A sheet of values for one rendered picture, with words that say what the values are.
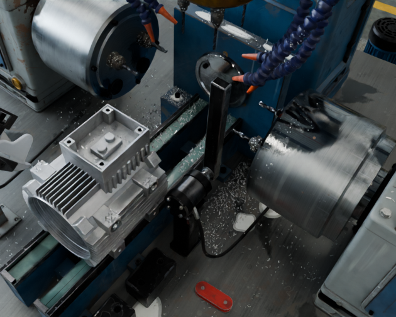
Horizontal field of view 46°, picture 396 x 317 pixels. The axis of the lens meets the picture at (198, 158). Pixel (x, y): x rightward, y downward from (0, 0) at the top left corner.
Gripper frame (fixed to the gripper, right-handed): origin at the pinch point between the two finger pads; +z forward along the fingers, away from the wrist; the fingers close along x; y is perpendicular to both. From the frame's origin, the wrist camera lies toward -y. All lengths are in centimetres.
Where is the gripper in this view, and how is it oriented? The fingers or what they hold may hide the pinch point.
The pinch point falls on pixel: (12, 160)
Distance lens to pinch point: 78.9
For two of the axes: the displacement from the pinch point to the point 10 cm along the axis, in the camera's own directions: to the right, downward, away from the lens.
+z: 2.7, 2.2, 9.4
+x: -8.0, -5.0, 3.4
